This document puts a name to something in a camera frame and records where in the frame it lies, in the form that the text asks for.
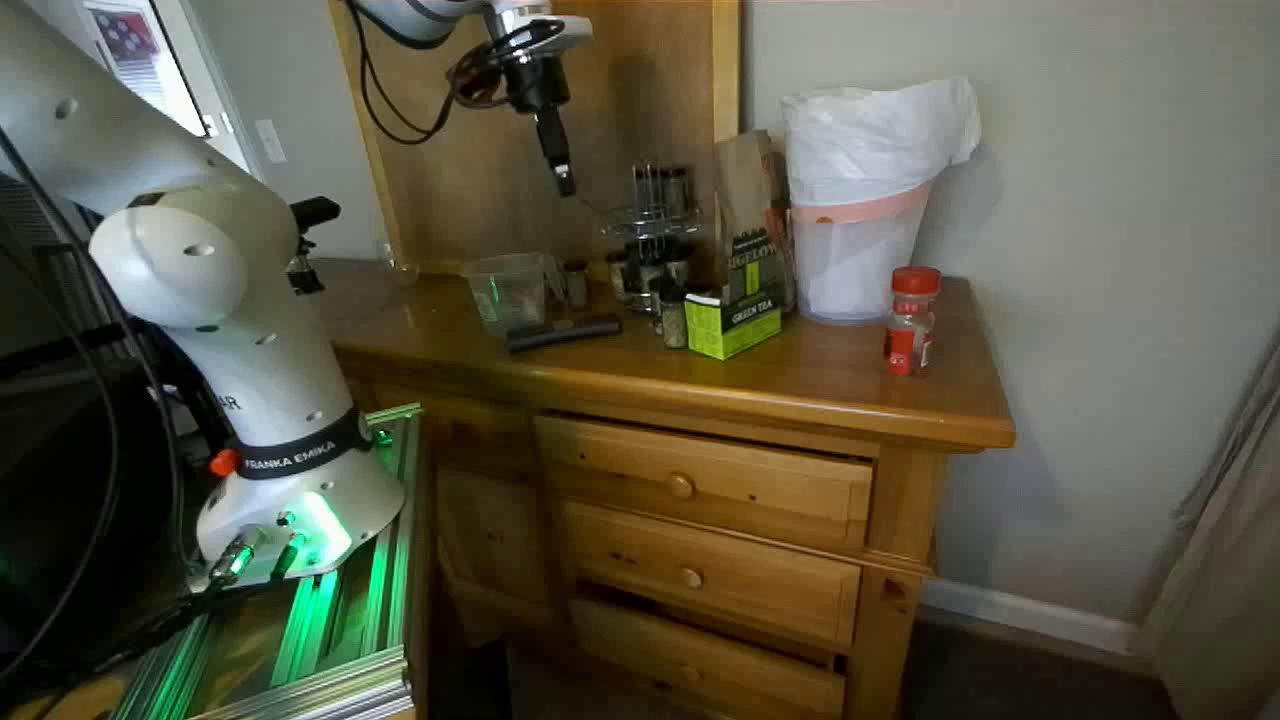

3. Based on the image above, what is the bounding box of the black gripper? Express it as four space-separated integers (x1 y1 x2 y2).
452 11 595 200

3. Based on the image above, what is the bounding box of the black remote control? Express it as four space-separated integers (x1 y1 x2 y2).
503 312 628 355

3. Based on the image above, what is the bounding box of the upright wooden board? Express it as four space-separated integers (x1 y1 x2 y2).
324 0 748 279

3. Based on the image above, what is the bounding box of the spice jar rack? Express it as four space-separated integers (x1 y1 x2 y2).
604 161 702 318

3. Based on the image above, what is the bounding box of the small glass spice jar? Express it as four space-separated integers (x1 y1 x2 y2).
565 256 599 312
655 291 692 355

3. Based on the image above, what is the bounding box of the clear glass cup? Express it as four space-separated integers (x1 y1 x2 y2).
465 249 570 342

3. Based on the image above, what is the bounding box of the brown paper bag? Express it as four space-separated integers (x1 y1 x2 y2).
695 128 799 318

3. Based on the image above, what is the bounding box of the green cardboard box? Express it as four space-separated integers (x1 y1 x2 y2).
678 283 789 364

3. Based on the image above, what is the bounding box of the white waste bin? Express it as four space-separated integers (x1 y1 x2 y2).
784 178 936 329

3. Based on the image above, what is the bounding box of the white plastic bin liner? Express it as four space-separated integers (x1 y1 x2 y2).
779 70 984 213

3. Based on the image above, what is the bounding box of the large wooden desk drawer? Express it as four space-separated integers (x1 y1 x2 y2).
532 406 879 560

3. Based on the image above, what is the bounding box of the red lidded spice jar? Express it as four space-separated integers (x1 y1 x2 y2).
879 258 948 381

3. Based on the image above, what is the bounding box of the medium wooden desk drawer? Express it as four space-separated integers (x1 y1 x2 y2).
555 494 863 654

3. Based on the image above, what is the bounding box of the lowest wooden desk drawer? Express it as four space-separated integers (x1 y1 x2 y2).
567 592 850 720

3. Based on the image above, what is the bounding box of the white baseboard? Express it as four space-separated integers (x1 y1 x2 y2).
917 571 1150 667

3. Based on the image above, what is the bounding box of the beige curtain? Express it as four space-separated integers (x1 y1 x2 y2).
1133 329 1280 720

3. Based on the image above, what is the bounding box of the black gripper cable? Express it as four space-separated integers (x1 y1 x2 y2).
339 0 465 148

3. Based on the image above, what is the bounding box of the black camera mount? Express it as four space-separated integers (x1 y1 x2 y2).
285 193 344 301

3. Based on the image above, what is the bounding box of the framed wall poster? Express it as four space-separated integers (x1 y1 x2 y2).
77 0 219 138

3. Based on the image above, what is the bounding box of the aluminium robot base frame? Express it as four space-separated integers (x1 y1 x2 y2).
107 400 430 720

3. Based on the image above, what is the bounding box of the black floor cable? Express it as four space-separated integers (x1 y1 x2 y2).
0 128 128 686

